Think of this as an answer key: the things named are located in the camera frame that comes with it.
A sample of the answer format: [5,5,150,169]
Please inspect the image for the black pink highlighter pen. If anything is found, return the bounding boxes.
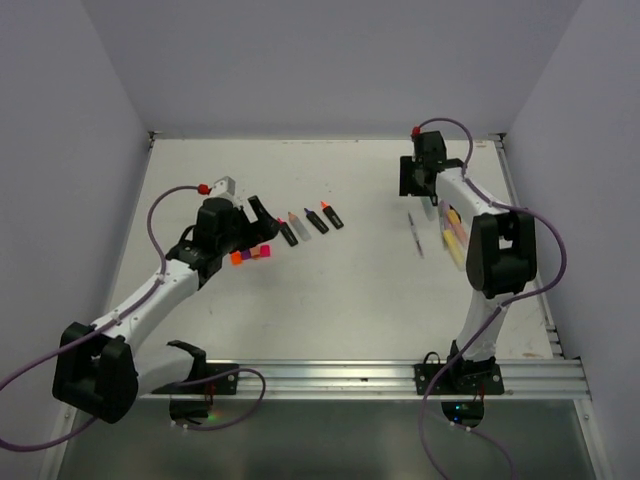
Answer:
[277,217,299,247]

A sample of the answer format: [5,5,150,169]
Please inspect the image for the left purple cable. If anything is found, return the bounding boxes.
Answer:
[0,183,266,451]

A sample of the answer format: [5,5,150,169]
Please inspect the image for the purple black highlighter pen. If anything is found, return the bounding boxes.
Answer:
[304,208,329,234]

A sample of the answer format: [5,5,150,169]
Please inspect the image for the aluminium rail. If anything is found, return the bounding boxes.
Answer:
[493,133,566,359]
[139,360,590,401]

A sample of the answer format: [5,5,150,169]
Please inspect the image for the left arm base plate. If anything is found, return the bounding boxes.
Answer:
[152,363,240,396]

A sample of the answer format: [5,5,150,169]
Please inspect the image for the mint green highlighter pen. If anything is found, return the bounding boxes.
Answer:
[421,197,437,221]

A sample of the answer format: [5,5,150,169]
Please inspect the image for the orange black highlighter pen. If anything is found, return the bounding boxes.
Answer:
[321,201,344,229]

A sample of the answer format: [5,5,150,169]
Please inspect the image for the yellow pastel highlighter pen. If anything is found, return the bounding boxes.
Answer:
[442,229,466,271]

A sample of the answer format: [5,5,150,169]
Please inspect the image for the orange highlighter cap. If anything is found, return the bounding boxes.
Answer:
[231,252,242,266]

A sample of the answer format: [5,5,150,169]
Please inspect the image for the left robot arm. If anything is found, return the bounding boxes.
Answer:
[52,196,280,424]

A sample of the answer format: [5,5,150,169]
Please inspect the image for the orange pastel highlighter pen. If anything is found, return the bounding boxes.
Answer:
[446,208,467,244]

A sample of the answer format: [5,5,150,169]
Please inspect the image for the peach highlighter cap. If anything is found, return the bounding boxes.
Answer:
[249,246,261,259]

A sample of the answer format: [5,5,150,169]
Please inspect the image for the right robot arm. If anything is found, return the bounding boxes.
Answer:
[399,127,537,395]

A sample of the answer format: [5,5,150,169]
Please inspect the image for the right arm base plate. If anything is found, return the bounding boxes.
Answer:
[413,361,505,396]

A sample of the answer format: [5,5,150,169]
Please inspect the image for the thin grey marker pen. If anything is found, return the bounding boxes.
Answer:
[407,211,424,259]

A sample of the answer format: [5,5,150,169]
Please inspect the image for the aluminium right side rail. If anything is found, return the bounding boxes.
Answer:
[493,133,566,359]

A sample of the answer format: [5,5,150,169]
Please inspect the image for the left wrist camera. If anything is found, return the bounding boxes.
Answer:
[210,176,239,206]

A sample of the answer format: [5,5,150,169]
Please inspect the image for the lilac pastel highlighter pen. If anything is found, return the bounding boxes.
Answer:
[438,201,449,232]

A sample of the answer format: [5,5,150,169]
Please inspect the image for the aluminium front rail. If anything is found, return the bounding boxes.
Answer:
[139,360,590,401]

